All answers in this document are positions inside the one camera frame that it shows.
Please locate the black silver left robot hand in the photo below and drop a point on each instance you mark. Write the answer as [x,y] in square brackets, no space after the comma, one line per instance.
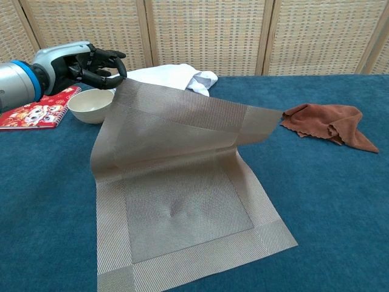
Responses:
[64,67]

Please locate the cream ceramic bowl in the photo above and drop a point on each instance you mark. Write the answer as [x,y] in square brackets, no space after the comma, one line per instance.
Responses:
[85,112]

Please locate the beige woven placemat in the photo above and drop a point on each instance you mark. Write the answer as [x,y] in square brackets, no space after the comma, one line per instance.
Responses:
[182,188]

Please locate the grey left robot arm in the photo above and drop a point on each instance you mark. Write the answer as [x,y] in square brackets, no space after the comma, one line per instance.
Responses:
[12,82]

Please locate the red spiral calendar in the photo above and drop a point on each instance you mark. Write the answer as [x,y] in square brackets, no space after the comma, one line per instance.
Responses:
[30,117]

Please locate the woven rattan screen panel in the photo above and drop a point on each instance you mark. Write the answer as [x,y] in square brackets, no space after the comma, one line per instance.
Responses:
[325,36]
[209,36]
[12,30]
[115,30]
[383,61]

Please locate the crumpled white cloth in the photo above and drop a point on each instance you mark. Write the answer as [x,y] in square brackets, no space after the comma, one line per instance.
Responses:
[170,76]

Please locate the brown microfiber cloth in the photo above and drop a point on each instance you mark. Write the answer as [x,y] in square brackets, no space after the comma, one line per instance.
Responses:
[334,121]

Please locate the teal felt table cover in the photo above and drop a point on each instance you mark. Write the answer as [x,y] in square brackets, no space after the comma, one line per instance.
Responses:
[334,213]

